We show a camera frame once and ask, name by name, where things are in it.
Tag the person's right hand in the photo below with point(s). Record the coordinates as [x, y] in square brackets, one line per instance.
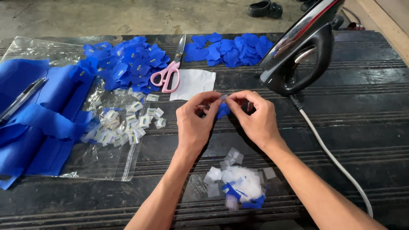
[260, 123]

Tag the person's left hand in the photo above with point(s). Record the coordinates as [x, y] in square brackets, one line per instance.
[191, 124]

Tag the blue fabric patch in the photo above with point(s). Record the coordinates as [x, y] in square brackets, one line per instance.
[222, 110]

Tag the small clear backing film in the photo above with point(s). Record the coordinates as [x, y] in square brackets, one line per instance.
[223, 96]

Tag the white paper sheet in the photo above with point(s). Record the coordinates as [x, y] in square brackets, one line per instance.
[192, 83]

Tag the heap of peeled film scraps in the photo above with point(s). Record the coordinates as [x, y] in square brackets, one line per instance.
[238, 183]

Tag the pile of small clear labels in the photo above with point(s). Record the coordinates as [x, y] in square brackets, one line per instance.
[126, 121]

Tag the black electric iron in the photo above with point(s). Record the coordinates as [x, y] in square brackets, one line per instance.
[298, 54]

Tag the pile of plain blue patches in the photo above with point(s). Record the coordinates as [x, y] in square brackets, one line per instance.
[228, 49]

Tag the pile of labelled blue patches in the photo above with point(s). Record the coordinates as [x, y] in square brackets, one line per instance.
[127, 64]

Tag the clear plastic bag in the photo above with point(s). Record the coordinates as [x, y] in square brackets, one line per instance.
[96, 134]

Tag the black shoe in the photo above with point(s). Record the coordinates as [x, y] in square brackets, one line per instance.
[308, 3]
[265, 9]

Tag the blue fabric strips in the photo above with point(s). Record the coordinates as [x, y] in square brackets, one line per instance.
[38, 121]

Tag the black pen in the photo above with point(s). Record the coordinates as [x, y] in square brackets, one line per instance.
[20, 99]

